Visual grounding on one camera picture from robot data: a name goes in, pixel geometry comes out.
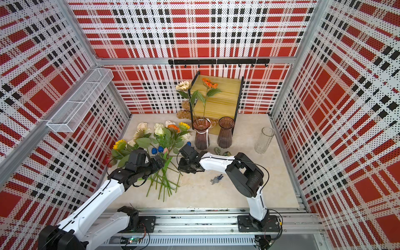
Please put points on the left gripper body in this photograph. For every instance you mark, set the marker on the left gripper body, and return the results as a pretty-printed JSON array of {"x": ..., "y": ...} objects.
[{"x": 149, "y": 168}]

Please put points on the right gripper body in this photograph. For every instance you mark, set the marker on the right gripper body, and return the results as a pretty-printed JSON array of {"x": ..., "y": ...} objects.
[{"x": 185, "y": 165}]

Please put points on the cream rose flower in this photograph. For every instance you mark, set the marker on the cream rose flower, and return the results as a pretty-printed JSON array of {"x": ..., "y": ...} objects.
[{"x": 183, "y": 89}]

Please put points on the orange gerbera flower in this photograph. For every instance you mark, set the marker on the orange gerbera flower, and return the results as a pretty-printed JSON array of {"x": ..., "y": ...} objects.
[{"x": 211, "y": 90}]

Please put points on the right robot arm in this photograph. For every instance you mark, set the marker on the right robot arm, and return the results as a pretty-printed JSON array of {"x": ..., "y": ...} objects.
[{"x": 245, "y": 175}]

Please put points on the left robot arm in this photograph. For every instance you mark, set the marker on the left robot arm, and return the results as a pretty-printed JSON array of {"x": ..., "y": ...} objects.
[{"x": 76, "y": 231}]

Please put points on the pink ribbed glass vase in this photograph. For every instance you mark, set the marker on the pink ribbed glass vase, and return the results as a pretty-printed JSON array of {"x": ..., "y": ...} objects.
[{"x": 202, "y": 126}]

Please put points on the yellow flower back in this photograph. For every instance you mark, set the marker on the yellow flower back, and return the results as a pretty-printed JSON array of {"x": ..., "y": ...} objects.
[{"x": 183, "y": 126}]

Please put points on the orange flower in pile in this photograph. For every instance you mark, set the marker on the orange flower in pile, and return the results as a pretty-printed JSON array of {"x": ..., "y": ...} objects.
[{"x": 174, "y": 128}]

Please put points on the white rose in pile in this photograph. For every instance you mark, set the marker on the white rose in pile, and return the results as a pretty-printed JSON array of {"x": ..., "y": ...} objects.
[{"x": 158, "y": 129}]

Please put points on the brown ribbed glass vase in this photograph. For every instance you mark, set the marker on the brown ribbed glass vase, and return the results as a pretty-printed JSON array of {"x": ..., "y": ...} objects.
[{"x": 225, "y": 134}]

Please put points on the brown teddy bear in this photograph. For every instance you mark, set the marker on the brown teddy bear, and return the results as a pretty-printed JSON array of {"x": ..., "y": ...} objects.
[{"x": 185, "y": 112}]

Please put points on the bamboo two-tier shelf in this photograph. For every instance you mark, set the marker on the bamboo two-tier shelf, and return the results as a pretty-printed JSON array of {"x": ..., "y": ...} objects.
[{"x": 223, "y": 104}]

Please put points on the clear glass vase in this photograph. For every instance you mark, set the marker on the clear glass vase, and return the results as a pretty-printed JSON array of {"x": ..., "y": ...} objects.
[{"x": 264, "y": 140}]

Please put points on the green keychain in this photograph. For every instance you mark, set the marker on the green keychain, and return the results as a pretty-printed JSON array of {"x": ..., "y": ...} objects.
[{"x": 218, "y": 151}]

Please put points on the white wire wall basket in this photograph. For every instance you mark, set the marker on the white wire wall basket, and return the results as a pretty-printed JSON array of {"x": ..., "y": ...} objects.
[{"x": 71, "y": 114}]

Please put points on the black hook rail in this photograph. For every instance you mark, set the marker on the black hook rail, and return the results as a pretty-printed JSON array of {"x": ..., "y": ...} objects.
[{"x": 236, "y": 61}]

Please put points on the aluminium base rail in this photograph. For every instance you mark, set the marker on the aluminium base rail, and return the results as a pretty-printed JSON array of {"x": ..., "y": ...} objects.
[{"x": 285, "y": 229}]

